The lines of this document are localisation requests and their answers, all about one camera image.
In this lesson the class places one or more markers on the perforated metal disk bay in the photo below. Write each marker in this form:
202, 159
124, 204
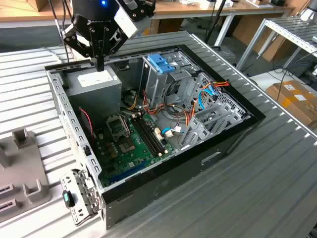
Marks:
199, 135

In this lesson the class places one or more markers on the black PC case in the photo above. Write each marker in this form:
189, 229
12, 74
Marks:
173, 178

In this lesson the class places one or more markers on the blue expansion slot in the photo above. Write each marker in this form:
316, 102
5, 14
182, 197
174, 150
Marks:
128, 172

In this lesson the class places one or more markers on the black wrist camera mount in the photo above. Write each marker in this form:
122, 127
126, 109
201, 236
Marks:
138, 10

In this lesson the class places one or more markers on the black tripod leg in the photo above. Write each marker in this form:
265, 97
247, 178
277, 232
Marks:
215, 19

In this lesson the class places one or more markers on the grey metal drive cage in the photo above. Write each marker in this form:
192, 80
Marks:
158, 84

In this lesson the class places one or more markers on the metal frame slat table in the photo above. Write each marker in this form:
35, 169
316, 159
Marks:
292, 27

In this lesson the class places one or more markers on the green motherboard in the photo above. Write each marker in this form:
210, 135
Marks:
138, 158

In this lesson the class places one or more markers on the black latch with teal button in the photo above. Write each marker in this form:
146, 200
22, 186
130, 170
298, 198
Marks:
66, 198

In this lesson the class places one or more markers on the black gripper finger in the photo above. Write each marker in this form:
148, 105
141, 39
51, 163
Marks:
119, 41
74, 48

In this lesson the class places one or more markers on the cardboard box with labels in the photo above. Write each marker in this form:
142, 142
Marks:
292, 104

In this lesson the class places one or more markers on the CPU socket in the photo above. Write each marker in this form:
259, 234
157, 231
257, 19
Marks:
126, 145

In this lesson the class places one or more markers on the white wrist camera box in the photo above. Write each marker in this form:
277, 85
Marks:
125, 22

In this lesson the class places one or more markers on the brown wooden box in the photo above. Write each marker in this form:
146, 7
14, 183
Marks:
43, 5

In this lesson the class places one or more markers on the black case fan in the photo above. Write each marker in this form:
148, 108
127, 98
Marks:
85, 129

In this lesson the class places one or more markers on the brown cardboard box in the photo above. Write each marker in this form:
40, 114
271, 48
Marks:
247, 29
171, 26

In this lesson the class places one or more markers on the metal slot cover bracket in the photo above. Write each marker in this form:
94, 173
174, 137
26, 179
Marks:
81, 188

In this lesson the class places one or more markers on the grey parts rack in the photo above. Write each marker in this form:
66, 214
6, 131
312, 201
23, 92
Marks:
24, 161

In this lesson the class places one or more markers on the black RAM slot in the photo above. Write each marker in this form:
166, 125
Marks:
144, 138
152, 135

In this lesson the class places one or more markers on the grey power supply unit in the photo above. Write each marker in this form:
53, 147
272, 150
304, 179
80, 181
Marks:
94, 99

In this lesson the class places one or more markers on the blue plastic bay latch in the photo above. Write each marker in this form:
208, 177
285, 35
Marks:
159, 63

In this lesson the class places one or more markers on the wooden desk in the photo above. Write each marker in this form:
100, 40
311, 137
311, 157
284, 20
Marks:
168, 8

